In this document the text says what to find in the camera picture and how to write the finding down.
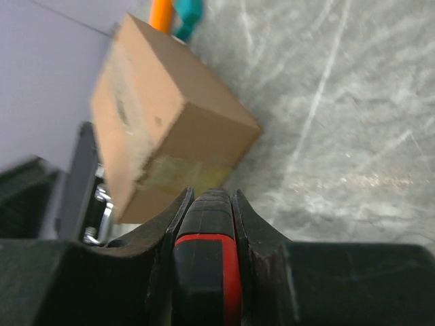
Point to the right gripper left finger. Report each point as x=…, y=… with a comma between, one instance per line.
x=60, y=282

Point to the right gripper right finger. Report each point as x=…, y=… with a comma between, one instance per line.
x=285, y=282

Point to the red black utility knife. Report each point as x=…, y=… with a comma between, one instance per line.
x=206, y=278

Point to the brown cardboard express box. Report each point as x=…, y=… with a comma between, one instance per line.
x=163, y=122

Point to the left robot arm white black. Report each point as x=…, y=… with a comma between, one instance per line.
x=26, y=188

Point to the black speaker case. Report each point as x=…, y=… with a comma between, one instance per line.
x=86, y=210

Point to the teal plastic block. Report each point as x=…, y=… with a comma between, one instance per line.
x=188, y=15

